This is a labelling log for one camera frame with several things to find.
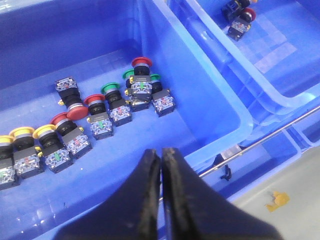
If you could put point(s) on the green push button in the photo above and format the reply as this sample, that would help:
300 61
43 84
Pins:
119 110
162 100
138 90

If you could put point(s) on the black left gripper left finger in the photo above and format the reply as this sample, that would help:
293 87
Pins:
130 213

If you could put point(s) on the green push button behind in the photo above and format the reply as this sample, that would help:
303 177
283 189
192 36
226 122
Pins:
138 90

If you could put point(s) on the thin metal rod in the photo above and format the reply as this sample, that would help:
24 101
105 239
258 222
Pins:
262 140

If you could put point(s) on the yellow tape scrap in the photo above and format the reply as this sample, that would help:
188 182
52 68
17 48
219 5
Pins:
279 200

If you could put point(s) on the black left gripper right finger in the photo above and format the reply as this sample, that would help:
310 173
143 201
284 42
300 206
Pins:
194 211

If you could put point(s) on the green push button right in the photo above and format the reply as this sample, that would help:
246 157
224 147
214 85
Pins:
162 100

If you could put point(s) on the green push button middle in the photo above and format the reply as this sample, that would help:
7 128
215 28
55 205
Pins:
119 110

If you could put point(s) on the red mushroom push button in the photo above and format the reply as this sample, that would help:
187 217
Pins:
241 24

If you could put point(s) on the yellow push button in bin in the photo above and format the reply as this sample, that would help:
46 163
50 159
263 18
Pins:
56 156

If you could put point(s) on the red push button on top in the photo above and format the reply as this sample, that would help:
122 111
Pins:
141 65

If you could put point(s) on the red push button lower left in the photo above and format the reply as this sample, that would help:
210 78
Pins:
73 136

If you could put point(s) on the yellow mushroom push button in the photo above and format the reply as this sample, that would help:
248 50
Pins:
233 8

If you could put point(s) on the right blue plastic bin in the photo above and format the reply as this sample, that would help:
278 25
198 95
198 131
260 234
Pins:
275 67

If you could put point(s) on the red push button upside down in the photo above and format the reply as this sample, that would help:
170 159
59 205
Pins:
70 96

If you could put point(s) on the red push button middle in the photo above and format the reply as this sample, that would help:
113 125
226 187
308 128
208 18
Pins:
101 125

